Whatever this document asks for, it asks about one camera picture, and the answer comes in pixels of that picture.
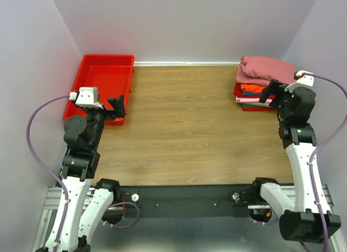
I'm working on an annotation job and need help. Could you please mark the pink t-shirt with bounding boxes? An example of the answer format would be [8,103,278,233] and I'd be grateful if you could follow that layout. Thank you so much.
[238,56,296,85]

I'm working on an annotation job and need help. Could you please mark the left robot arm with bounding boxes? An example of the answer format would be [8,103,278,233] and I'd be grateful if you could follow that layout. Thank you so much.
[39,90,126,251]

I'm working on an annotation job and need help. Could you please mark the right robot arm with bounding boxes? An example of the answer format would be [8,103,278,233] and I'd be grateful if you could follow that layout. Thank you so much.
[249,79,341,244]

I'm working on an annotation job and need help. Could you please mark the folded pink shirt on stack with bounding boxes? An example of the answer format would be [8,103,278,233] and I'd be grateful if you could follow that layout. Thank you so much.
[236,68,270,87]

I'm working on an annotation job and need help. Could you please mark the folded orange shirt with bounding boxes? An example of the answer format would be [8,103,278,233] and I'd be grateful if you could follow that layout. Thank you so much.
[240,83,266,94]

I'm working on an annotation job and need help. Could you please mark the folded blue shirt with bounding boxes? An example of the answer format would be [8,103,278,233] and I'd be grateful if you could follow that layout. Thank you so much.
[242,92,261,97]

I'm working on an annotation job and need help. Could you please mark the folded green shirt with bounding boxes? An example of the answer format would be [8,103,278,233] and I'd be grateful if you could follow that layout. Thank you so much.
[242,103,270,108]

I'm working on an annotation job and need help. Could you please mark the folded light pink shirt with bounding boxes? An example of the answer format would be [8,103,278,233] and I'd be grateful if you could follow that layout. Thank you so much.
[235,96,272,106]

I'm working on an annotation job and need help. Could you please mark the folded bottom red shirt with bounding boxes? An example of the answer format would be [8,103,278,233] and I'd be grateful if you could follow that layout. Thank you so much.
[241,105,277,112]

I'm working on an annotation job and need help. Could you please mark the folded red shirt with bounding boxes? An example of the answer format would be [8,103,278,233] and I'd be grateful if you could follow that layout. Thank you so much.
[241,105,277,112]
[233,83,261,98]

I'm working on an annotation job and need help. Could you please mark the red plastic bin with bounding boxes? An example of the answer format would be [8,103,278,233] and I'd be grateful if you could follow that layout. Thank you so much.
[72,54,134,109]

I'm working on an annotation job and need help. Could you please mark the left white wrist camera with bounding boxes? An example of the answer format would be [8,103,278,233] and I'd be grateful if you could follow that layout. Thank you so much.
[68,87,104,109]

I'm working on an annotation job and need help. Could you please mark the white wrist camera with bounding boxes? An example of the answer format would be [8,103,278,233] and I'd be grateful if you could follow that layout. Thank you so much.
[285,70,314,92]
[68,87,104,109]

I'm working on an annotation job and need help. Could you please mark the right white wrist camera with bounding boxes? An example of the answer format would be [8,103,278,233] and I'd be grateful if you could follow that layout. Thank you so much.
[285,70,314,92]

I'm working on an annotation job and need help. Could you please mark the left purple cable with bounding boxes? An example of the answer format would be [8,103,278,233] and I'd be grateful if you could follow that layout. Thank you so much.
[26,94,76,252]

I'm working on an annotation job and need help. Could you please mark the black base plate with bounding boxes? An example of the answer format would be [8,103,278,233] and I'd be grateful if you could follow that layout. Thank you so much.
[121,184,251,218]

